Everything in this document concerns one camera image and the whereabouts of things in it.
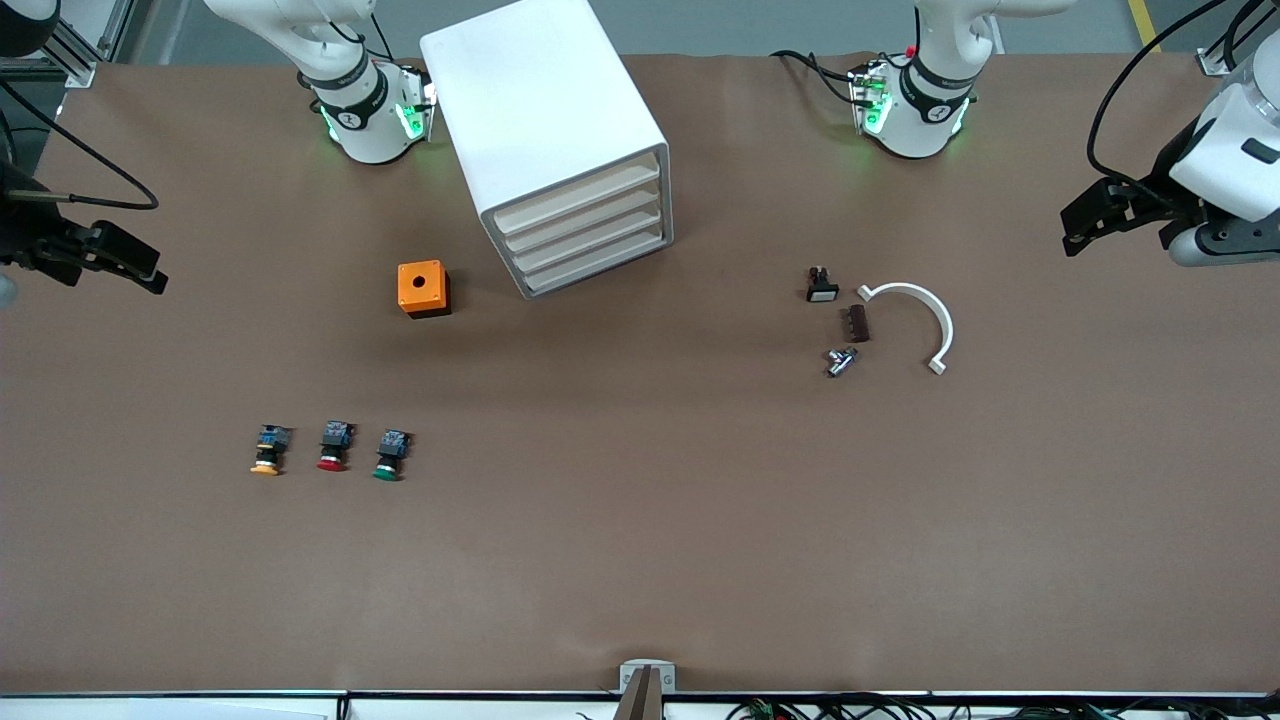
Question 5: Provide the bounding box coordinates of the green mushroom push button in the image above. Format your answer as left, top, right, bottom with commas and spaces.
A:
371, 428, 414, 483

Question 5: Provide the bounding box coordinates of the yellow mushroom push button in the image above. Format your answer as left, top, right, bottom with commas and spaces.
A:
249, 423, 294, 478

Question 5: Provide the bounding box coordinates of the red mushroom push button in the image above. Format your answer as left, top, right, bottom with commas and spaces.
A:
315, 419, 357, 474

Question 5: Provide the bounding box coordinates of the white curved plastic piece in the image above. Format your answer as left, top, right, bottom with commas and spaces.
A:
857, 282, 955, 377

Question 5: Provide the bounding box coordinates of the brown table mat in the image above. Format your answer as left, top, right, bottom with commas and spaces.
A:
0, 50, 1280, 697

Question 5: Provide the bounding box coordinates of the aluminium frame post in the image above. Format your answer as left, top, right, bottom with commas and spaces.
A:
45, 0, 137, 90
1197, 0, 1280, 80

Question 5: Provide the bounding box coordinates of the orange button enclosure box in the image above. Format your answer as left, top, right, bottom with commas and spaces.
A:
397, 260, 452, 320

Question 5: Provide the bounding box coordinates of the black arm base cable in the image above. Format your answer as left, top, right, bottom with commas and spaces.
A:
769, 47, 864, 107

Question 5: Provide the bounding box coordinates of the tangled cable bundle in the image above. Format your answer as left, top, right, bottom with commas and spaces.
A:
728, 694, 1280, 720

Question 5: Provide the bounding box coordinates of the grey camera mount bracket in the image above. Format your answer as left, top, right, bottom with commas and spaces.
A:
617, 659, 679, 720

